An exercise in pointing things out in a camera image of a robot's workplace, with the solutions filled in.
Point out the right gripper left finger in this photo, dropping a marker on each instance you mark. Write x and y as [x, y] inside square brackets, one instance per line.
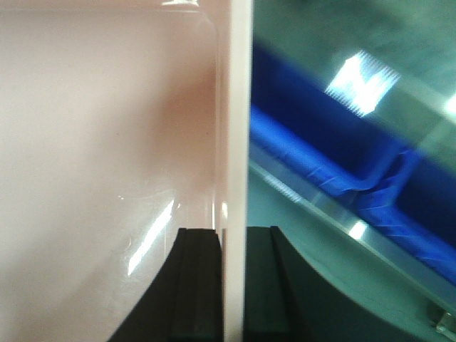
[184, 300]

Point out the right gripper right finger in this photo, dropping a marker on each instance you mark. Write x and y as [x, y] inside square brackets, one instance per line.
[291, 297]

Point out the blue plastic crate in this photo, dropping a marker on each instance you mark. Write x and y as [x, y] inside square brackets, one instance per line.
[394, 187]

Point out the pink plastic bin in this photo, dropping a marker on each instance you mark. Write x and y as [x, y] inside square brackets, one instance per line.
[121, 121]

